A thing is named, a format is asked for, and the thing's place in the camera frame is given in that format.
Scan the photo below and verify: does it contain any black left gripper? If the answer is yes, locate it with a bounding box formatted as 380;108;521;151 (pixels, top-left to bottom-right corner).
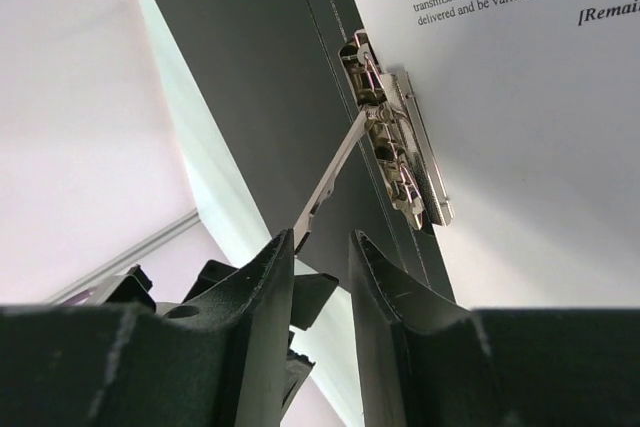
89;259;340;413

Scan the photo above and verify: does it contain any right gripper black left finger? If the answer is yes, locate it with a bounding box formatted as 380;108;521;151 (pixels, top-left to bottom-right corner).
1;230;294;426

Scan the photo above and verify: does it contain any red and black file folder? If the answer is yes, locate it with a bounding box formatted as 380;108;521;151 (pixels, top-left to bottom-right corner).
155;0;454;301

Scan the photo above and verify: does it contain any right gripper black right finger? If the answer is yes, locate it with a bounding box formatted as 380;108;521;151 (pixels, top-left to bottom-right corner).
349;231;639;426

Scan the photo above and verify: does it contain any printed text paper sheet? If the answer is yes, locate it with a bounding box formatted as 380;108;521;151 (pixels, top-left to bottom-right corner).
355;0;639;307

